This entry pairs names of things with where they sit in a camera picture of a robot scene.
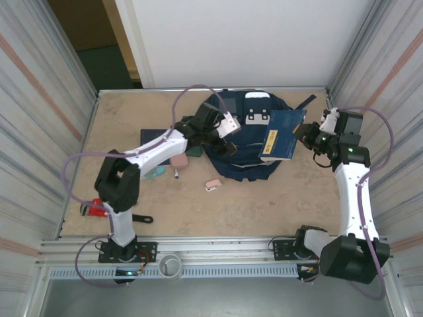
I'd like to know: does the navy blue backpack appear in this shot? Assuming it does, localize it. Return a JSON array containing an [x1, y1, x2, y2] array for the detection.
[[198, 88, 317, 182]]

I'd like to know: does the blue book with yellow label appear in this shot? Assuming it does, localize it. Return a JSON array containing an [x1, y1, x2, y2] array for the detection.
[[257, 108, 307, 163]]

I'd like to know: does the pink pencil case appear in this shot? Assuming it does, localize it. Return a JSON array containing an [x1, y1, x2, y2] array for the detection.
[[170, 154, 189, 171]]

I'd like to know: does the plain blue book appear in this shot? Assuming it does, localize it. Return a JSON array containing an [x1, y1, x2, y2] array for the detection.
[[140, 128, 173, 166]]

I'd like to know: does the teal correction tape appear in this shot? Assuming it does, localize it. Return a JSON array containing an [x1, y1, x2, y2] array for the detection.
[[144, 166, 165, 180]]

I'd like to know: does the thin aluminium table edge bar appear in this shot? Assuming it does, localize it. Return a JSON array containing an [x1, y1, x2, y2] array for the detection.
[[97, 86, 331, 97]]

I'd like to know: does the brown wooden door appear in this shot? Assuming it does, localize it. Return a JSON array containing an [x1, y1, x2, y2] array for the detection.
[[48, 0, 141, 82]]

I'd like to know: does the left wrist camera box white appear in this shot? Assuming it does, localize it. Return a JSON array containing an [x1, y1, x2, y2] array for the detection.
[[216, 112, 242, 139]]

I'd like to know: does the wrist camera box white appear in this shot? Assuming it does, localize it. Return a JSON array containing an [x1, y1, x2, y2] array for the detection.
[[216, 112, 242, 139], [320, 108, 341, 133]]

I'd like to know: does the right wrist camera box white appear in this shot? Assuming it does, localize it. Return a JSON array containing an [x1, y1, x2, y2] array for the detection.
[[320, 108, 341, 133]]

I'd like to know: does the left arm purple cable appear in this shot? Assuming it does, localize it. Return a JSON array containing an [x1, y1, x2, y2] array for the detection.
[[62, 85, 232, 289]]

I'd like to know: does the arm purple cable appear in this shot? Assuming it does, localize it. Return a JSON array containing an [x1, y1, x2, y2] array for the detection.
[[62, 85, 232, 289], [302, 106, 395, 300]]

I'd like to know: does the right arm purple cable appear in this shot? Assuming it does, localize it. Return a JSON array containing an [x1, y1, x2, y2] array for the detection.
[[302, 106, 395, 300]]

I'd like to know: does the wide aluminium frame rail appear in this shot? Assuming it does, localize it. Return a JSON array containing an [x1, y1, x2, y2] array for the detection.
[[36, 234, 396, 267]]

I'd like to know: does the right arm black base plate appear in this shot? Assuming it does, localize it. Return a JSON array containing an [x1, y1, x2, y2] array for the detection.
[[272, 238, 327, 262]]

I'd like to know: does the pale blue slotted cable duct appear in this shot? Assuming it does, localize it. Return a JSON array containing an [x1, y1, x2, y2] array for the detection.
[[48, 265, 298, 280]]

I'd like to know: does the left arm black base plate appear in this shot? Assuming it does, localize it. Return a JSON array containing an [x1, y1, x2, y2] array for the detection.
[[98, 241, 158, 264]]

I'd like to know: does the small controller board with wires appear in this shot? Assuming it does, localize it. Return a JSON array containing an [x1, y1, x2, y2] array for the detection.
[[296, 264, 321, 284], [114, 269, 146, 285]]

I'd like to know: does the red pipe wrench black handle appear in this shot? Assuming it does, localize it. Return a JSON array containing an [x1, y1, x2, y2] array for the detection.
[[80, 197, 154, 225]]

